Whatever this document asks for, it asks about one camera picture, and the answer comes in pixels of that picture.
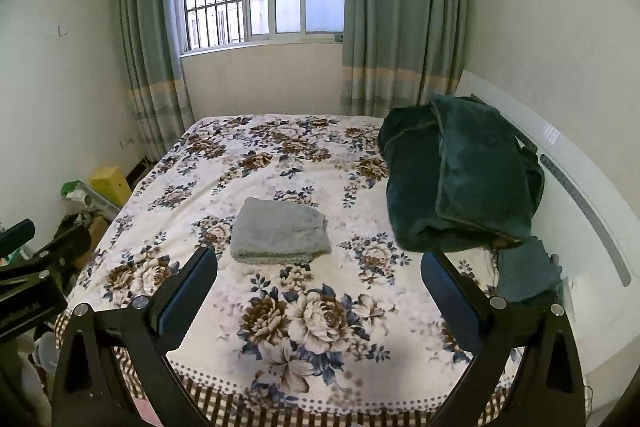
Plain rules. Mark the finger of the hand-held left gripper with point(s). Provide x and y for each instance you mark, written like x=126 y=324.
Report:
x=15 y=234
x=60 y=249

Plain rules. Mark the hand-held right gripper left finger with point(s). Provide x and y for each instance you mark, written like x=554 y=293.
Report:
x=182 y=302

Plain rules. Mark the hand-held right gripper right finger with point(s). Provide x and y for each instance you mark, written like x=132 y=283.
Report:
x=450 y=302

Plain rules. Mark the grey towel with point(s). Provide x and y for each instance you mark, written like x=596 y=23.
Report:
x=275 y=227

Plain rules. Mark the brown cardboard box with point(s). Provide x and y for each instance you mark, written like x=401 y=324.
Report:
x=95 y=229

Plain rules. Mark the yellow box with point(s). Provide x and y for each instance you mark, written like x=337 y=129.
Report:
x=110 y=184

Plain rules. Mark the bed with floral sheet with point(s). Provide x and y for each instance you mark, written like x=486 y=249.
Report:
x=300 y=307

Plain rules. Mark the dark green plush blanket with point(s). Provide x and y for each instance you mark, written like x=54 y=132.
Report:
x=410 y=187

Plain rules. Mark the dark green plush pillow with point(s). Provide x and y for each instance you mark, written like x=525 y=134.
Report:
x=480 y=177

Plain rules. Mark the white headboard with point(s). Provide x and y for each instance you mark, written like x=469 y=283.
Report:
x=590 y=257

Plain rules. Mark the teal striped curtain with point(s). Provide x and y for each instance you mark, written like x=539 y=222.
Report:
x=150 y=47
x=400 y=17

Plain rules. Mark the white wall socket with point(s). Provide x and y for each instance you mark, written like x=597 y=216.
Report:
x=127 y=140

